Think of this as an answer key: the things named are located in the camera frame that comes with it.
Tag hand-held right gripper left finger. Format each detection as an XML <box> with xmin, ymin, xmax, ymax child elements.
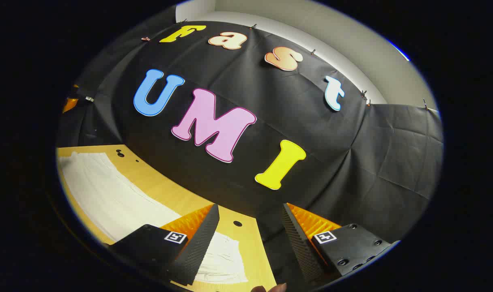
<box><xmin>108</xmin><ymin>204</ymin><xmax>221</xmax><ymax>286</ymax></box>

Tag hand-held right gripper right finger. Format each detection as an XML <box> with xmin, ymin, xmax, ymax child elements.
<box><xmin>281</xmin><ymin>203</ymin><xmax>394</xmax><ymax>285</ymax></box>

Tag white jeans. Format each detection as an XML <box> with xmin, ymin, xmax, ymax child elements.
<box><xmin>59</xmin><ymin>152</ymin><xmax>249</xmax><ymax>284</ymax></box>

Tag black backdrop cloth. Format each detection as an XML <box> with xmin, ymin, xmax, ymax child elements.
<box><xmin>56</xmin><ymin>20</ymin><xmax>444</xmax><ymax>284</ymax></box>

